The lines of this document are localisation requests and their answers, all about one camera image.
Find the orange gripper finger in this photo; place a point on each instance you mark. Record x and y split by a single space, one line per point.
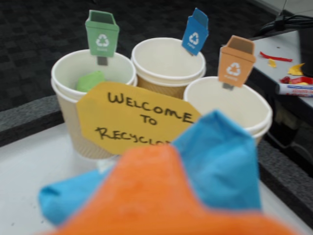
151 195

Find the blue paper wad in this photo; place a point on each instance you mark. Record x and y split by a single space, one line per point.
220 159

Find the green paper wad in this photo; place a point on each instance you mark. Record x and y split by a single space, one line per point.
90 80

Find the yellow handwritten welcome sign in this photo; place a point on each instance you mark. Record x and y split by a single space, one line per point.
122 117

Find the paper cup with orange tag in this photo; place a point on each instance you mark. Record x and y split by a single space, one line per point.
232 102

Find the paper cup with blue tag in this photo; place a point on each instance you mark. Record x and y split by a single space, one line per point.
166 61

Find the black foam border strip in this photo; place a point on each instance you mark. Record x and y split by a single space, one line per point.
29 115
288 178

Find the paper cup with green tag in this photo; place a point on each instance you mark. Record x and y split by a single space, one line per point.
63 73

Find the orange recycling bin tag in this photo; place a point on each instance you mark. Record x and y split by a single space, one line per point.
236 66

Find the green recycling bin tag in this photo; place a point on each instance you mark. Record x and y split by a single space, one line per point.
101 39

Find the blue recycling bin tag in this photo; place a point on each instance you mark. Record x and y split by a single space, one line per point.
194 36

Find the small yellow paper scrap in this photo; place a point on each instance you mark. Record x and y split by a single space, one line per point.
272 63

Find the white marker pen black cap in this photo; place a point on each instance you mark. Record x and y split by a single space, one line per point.
296 89

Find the long red wrapper strip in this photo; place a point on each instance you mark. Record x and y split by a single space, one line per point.
276 56

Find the crumpled red wrapper scrap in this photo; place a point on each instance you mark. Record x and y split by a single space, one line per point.
298 80

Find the large yellow paper scrap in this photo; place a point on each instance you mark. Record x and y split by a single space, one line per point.
296 69

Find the black box device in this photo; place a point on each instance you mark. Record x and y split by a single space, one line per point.
306 54

